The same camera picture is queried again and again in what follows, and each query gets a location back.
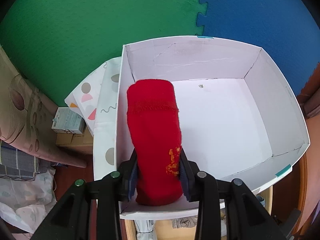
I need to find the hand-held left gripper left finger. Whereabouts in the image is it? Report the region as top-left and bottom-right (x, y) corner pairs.
(31, 152), (139, 240)

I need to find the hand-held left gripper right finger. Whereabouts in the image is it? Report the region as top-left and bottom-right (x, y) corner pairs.
(179, 150), (288, 240)

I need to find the red sock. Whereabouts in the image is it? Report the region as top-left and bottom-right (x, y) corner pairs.
(126, 79), (183, 206)

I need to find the white cardboard box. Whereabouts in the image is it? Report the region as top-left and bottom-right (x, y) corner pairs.
(114, 35), (311, 220)

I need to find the brown cardboard box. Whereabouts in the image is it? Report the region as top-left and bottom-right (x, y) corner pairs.
(55, 126), (94, 155)

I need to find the small pale green carton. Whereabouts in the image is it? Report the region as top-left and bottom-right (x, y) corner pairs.
(52, 107), (86, 134)

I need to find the white plastic bag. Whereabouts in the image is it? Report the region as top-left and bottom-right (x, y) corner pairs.
(0, 166), (58, 234)

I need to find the plaid cloth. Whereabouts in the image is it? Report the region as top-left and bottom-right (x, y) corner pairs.
(0, 140), (50, 180)

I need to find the pink patterned cushion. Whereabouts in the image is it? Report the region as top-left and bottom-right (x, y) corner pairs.
(0, 44), (87, 168)

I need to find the brown wooden furniture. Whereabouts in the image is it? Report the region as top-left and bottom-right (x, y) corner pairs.
(291, 62), (320, 235)

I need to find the green foam mat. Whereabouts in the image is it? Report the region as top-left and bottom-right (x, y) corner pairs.
(0, 0), (212, 108)

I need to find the blue foam mat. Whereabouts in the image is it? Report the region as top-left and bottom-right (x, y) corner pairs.
(196, 0), (320, 97)

